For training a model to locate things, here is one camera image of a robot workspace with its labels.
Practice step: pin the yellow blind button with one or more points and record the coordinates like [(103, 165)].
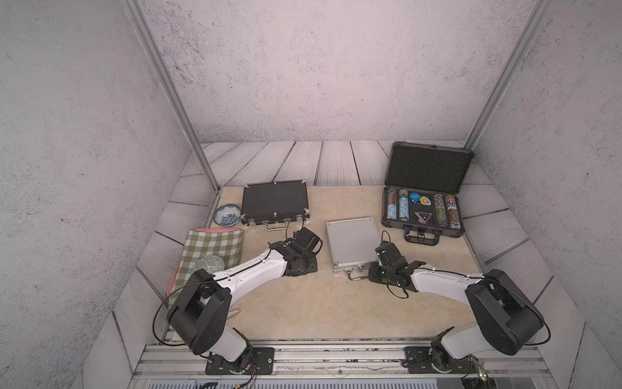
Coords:
[(425, 200)]

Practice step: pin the black carbon poker case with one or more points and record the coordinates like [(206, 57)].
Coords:
[(275, 202)]

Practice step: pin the blue small blind button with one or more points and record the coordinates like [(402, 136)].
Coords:
[(415, 197)]

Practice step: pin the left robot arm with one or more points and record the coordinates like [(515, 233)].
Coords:
[(200, 311)]

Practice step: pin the green checked cloth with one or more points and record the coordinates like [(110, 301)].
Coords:
[(226, 245)]

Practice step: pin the small silver poker case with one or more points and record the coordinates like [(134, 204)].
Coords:
[(352, 246)]

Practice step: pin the blue floral ceramic bowl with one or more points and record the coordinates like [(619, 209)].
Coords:
[(227, 215)]

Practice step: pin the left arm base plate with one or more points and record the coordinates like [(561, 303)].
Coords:
[(255, 360)]

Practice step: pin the large black poker case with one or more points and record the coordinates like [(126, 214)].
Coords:
[(432, 171)]

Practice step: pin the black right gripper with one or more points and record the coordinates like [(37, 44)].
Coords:
[(372, 273)]

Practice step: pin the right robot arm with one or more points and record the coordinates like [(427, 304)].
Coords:
[(505, 318)]

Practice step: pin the clear glass bowl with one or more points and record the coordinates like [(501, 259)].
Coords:
[(210, 263)]

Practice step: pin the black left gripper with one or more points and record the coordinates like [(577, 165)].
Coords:
[(313, 266)]

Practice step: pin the pink cutting board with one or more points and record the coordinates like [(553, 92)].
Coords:
[(217, 230)]

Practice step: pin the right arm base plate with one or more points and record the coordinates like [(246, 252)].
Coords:
[(435, 360)]

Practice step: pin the triangular all-in button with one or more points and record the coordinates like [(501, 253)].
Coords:
[(423, 218)]

